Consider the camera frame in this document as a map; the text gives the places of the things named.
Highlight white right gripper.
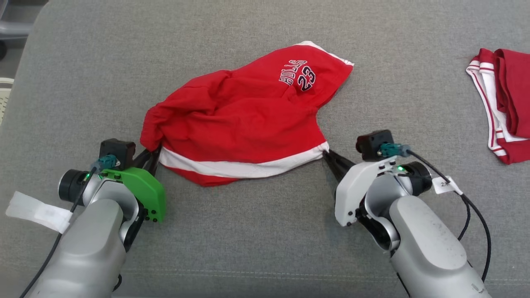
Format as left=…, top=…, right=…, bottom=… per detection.
left=322, top=150, right=398, bottom=227

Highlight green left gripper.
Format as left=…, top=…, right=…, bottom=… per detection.
left=99, top=146, right=167, bottom=223

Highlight red shorts white trim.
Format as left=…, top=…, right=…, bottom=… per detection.
left=140, top=41, right=354, bottom=187

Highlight red jersey shirt white sleeves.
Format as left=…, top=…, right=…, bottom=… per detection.
left=466, top=48, right=530, bottom=165

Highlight white tape flag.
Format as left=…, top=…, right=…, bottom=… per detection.
left=6, top=191, right=73, bottom=234

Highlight white perforated laundry basket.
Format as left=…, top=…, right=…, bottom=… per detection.
left=0, top=77, right=15, bottom=125

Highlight small white cable label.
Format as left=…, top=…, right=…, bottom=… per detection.
left=432, top=176, right=464, bottom=195

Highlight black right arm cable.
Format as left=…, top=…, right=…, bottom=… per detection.
left=380, top=143, right=492, bottom=283

